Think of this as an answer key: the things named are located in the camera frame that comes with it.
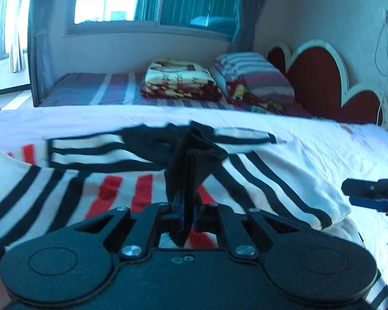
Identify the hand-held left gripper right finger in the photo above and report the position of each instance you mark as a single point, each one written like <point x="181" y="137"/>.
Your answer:
<point x="197" y="220"/>

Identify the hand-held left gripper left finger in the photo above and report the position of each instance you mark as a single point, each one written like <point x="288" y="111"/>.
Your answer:
<point x="180" y="214"/>

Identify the black red white striped sweater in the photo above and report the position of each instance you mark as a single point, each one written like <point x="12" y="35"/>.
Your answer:
<point x="262" y="180"/>

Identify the red heart-shaped headboard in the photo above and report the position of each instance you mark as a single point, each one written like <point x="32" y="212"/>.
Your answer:
<point x="317" y="77"/>

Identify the folded patterned blanket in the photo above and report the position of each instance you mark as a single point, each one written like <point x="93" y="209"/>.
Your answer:
<point x="181" y="79"/>

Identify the striped pillow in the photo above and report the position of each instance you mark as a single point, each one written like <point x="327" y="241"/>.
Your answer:
<point x="255" y="74"/>

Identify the striped bed sheet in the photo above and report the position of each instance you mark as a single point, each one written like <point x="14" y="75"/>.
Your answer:
<point x="84" y="90"/>

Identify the grey curtain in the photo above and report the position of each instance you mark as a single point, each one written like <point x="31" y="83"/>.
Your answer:
<point x="255" y="6"/>
<point x="40" y="38"/>

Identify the bedroom window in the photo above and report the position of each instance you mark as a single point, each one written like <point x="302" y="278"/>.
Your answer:
<point x="116" y="0"/>

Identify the white sheer curtain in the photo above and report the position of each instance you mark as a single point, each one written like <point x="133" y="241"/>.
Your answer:
<point x="19" y="22"/>

